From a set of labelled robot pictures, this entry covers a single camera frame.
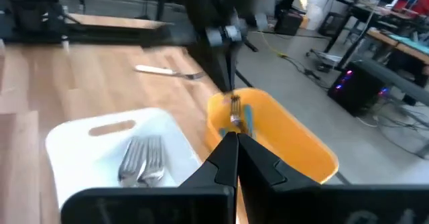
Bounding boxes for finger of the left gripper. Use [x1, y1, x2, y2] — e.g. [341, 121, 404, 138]
[225, 44, 237, 91]
[206, 46, 229, 89]

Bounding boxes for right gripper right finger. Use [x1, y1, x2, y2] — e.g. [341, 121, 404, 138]
[237, 133, 429, 224]

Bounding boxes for black box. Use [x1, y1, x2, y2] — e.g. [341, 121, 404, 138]
[274, 9, 304, 36]

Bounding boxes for orange plastic bin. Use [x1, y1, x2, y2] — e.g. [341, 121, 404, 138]
[204, 87, 340, 184]

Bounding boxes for black computer tower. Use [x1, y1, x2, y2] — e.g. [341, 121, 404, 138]
[326, 59, 389, 117]

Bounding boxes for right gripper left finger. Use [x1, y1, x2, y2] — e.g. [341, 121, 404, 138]
[61, 131, 240, 224]

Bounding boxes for white-handled metal fork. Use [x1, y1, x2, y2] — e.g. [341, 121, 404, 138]
[133, 64, 206, 80]

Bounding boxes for black aluminium table frame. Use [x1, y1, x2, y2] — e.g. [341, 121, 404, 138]
[63, 24, 174, 47]

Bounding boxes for grey desk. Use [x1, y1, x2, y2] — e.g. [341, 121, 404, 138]
[355, 59, 429, 107]

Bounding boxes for yellow power cable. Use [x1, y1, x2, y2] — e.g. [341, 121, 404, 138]
[257, 29, 289, 58]

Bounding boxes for pink-handled metal fork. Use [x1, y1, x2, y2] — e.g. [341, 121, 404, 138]
[117, 135, 145, 187]
[137, 135, 166, 184]

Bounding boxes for white plastic bin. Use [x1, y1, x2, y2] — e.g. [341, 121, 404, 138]
[45, 107, 204, 211]

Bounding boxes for wooden workbench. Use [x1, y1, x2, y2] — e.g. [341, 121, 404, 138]
[367, 27, 429, 64]

